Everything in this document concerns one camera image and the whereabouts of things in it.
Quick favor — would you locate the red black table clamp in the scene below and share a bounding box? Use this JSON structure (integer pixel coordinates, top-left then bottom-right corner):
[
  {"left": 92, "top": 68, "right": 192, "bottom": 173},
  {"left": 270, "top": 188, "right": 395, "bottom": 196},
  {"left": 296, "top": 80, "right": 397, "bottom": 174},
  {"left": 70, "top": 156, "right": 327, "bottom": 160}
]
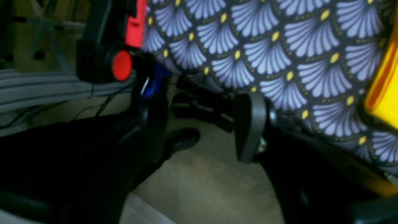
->
[{"left": 76, "top": 0, "right": 147, "bottom": 85}]

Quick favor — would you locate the grey aluminium frame rail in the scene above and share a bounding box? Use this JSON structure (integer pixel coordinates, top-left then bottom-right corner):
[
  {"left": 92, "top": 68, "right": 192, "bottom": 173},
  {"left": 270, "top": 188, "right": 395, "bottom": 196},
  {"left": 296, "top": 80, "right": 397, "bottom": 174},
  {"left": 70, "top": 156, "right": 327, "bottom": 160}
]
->
[{"left": 0, "top": 69, "right": 135, "bottom": 113}]

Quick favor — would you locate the blue fan-patterned tablecloth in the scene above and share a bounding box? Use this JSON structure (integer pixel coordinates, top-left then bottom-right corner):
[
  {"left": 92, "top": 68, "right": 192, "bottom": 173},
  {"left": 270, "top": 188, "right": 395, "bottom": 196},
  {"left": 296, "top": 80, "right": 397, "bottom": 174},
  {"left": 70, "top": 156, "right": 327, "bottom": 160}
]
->
[{"left": 142, "top": 0, "right": 397, "bottom": 177}]

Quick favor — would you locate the yellow T-shirt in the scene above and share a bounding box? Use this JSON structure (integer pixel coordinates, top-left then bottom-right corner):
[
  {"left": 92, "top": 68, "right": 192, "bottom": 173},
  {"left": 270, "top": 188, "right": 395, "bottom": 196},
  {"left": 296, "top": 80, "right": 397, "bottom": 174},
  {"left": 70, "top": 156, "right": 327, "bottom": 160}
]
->
[{"left": 363, "top": 1, "right": 398, "bottom": 130}]

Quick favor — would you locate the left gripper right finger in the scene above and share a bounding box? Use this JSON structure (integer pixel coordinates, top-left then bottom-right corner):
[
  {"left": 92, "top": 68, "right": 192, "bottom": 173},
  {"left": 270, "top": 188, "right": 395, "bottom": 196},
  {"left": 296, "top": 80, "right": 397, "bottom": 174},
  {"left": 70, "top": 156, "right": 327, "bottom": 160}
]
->
[{"left": 234, "top": 92, "right": 398, "bottom": 224}]

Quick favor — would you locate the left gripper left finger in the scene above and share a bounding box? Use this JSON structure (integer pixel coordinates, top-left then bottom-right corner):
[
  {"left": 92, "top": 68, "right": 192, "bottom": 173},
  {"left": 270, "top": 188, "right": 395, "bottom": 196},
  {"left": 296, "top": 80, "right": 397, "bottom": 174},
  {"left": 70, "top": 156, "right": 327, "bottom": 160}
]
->
[{"left": 1, "top": 93, "right": 201, "bottom": 224}]

